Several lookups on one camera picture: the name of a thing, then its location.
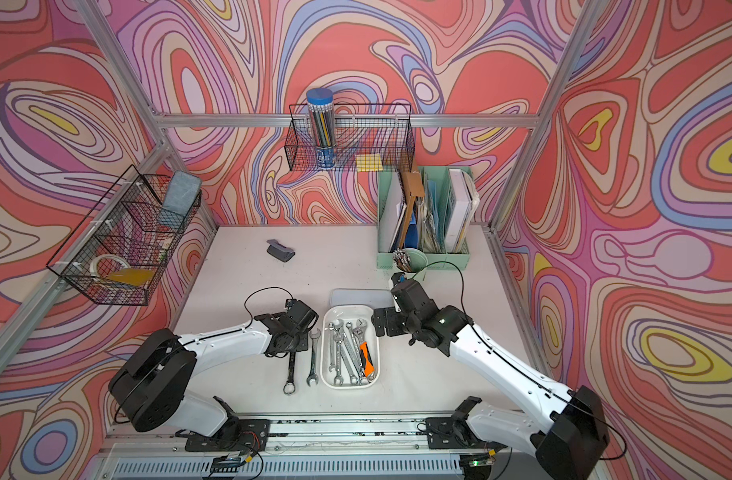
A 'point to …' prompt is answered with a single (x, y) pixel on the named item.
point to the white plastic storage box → (348, 313)
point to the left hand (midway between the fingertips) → (303, 342)
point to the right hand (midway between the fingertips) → (392, 324)
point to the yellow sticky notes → (370, 162)
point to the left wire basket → (120, 252)
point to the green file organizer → (430, 209)
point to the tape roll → (97, 259)
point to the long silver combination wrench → (289, 387)
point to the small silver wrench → (331, 328)
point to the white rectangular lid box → (376, 297)
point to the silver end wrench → (314, 367)
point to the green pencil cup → (415, 259)
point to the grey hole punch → (279, 250)
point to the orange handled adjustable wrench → (367, 364)
